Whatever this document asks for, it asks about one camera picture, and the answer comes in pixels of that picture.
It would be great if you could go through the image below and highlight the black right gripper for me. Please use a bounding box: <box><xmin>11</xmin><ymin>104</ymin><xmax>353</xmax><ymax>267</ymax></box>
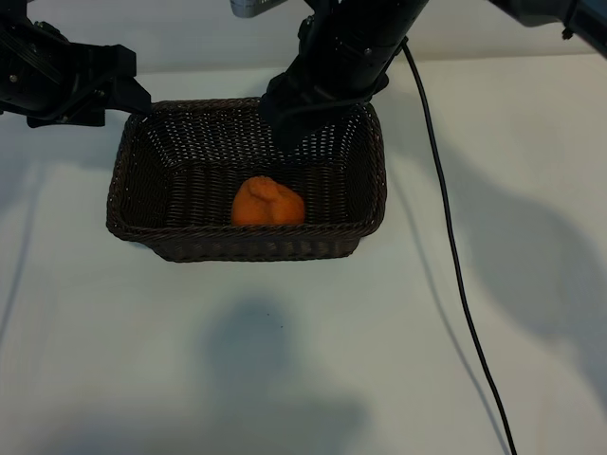
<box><xmin>259</xmin><ymin>0</ymin><xmax>428</xmax><ymax>154</ymax></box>

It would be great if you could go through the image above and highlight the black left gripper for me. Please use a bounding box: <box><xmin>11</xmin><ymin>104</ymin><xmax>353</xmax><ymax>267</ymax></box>
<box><xmin>0</xmin><ymin>21</ymin><xmax>154</xmax><ymax>128</ymax></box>

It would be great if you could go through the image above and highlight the orange fruit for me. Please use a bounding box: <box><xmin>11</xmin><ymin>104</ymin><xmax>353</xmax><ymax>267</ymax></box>
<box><xmin>230</xmin><ymin>174</ymin><xmax>305</xmax><ymax>227</ymax></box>

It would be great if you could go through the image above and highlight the dark brown wicker basket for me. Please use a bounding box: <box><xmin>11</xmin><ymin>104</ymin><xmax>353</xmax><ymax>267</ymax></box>
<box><xmin>104</xmin><ymin>97</ymin><xmax>388</xmax><ymax>264</ymax></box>

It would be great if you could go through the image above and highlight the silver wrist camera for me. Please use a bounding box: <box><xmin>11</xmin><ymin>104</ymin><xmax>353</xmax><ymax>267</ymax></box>
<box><xmin>230</xmin><ymin>0</ymin><xmax>281</xmax><ymax>19</ymax></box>

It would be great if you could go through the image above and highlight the black cable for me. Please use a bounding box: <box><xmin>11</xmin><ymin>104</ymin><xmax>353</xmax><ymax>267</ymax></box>
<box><xmin>400</xmin><ymin>40</ymin><xmax>519</xmax><ymax>455</ymax></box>

